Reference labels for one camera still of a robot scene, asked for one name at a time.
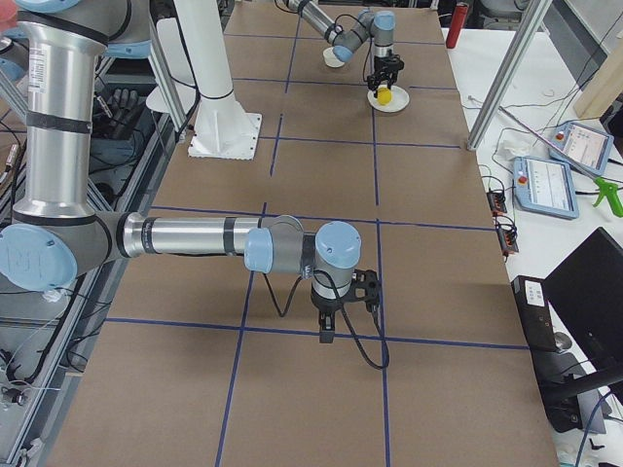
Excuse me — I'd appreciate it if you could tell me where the yellow lemon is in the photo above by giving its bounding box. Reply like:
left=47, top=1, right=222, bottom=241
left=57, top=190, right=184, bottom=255
left=377, top=87, right=392, bottom=106

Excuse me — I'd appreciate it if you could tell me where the white plate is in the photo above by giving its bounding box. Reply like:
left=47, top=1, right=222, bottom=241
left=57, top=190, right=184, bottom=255
left=367, top=85, right=410, bottom=113

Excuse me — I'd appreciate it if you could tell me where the white bowl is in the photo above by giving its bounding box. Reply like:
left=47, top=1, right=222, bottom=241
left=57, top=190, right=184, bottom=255
left=322, top=47, right=345, bottom=68

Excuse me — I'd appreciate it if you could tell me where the red cylinder bottle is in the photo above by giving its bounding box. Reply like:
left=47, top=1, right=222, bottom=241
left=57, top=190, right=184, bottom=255
left=446, top=2, right=469, bottom=50

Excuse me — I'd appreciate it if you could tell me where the white tissue pack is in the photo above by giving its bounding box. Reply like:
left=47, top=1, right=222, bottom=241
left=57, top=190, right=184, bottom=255
left=501, top=140, right=532, bottom=157

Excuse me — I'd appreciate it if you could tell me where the white mounting pillar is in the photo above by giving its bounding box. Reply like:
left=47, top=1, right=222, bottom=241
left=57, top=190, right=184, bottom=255
left=174, top=0, right=262, bottom=161

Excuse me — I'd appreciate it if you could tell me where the orange connector block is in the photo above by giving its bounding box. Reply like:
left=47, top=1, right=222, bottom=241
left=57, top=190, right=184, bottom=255
left=486, top=190, right=507, bottom=217
left=495, top=224, right=519, bottom=257

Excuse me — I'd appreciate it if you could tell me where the near blue teach pendant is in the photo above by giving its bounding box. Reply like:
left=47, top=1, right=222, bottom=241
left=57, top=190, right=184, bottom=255
left=513, top=157, right=579, bottom=220

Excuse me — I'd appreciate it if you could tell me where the blue teach pendant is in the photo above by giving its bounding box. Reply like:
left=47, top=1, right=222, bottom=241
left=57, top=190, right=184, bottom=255
left=551, top=122, right=614, bottom=176
left=513, top=157, right=579, bottom=220

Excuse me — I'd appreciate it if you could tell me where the far blue teach pendant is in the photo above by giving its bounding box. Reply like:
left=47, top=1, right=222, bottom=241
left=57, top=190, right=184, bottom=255
left=551, top=122, right=614, bottom=176

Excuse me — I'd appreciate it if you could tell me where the black computer box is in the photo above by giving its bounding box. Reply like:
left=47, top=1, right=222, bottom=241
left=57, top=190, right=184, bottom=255
left=511, top=275, right=606, bottom=434

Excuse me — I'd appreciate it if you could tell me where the black monitor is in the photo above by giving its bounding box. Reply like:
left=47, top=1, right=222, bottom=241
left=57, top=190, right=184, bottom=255
left=543, top=227, right=622, bottom=403

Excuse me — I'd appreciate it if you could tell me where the metal stand with green clip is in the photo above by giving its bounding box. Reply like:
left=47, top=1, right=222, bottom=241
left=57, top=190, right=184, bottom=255
left=498, top=106, right=622, bottom=218

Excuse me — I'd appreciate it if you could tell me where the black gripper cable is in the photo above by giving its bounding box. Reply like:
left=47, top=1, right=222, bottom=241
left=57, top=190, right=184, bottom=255
left=262, top=271, right=391, bottom=371

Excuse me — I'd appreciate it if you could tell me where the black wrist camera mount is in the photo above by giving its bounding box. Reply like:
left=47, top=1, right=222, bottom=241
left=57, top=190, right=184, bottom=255
left=345, top=269, right=382, bottom=314

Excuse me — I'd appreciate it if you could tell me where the aluminium frame post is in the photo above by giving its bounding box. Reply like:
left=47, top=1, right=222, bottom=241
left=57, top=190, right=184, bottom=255
left=466, top=0, right=552, bottom=151

